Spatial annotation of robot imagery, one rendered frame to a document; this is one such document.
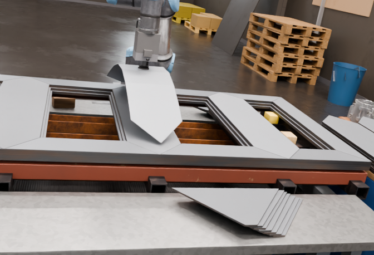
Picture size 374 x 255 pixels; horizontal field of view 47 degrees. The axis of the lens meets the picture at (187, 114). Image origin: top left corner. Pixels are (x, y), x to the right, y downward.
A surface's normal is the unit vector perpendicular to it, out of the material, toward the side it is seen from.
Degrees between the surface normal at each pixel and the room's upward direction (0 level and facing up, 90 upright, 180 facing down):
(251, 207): 0
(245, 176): 90
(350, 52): 90
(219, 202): 0
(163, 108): 33
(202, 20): 90
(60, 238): 0
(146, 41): 90
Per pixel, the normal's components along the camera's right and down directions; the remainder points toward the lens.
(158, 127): 0.30, -0.58
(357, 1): -0.95, -0.04
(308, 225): 0.15, -0.94
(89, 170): 0.24, 0.35
